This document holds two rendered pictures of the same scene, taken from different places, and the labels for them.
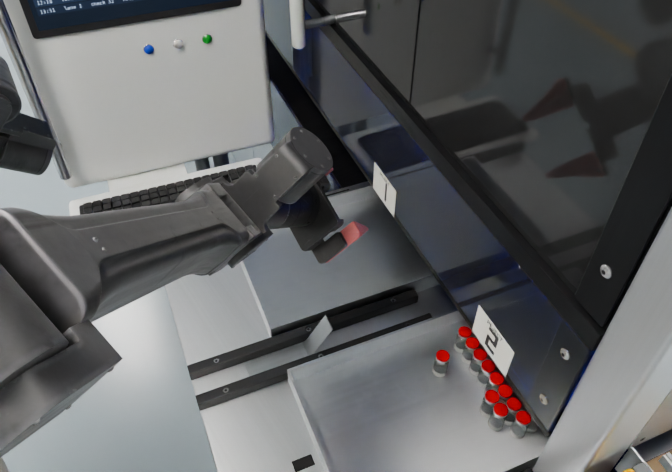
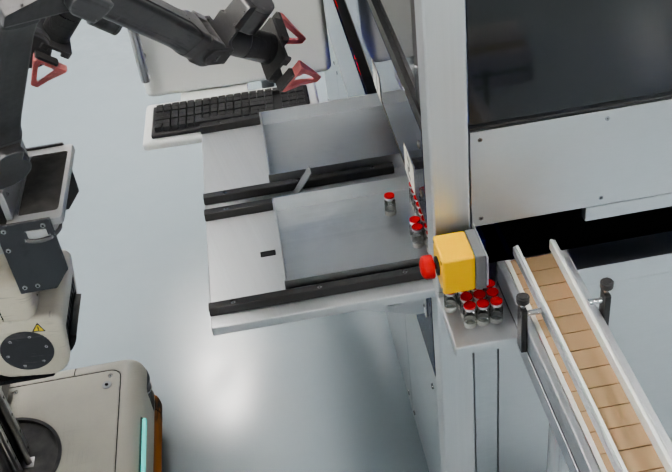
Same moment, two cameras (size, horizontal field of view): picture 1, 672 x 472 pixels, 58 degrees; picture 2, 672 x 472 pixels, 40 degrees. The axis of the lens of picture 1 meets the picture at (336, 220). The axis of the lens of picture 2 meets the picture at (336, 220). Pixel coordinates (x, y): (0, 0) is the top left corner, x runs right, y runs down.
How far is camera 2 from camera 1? 1.06 m
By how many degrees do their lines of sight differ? 16
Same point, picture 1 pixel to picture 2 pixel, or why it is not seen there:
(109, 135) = not seen: hidden behind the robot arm
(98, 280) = not seen: outside the picture
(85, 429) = (143, 351)
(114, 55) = not seen: outside the picture
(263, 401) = (252, 220)
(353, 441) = (307, 245)
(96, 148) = (173, 61)
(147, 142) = not seen: hidden behind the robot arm
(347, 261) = (349, 145)
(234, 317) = (247, 173)
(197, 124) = not seen: hidden behind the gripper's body
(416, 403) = (364, 229)
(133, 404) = (190, 337)
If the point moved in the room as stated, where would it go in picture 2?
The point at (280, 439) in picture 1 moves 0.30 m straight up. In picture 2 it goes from (256, 240) to (229, 107)
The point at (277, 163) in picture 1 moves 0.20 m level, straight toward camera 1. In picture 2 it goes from (235, 3) to (207, 61)
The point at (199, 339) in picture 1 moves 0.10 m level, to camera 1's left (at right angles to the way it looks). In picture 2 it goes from (217, 184) to (174, 181)
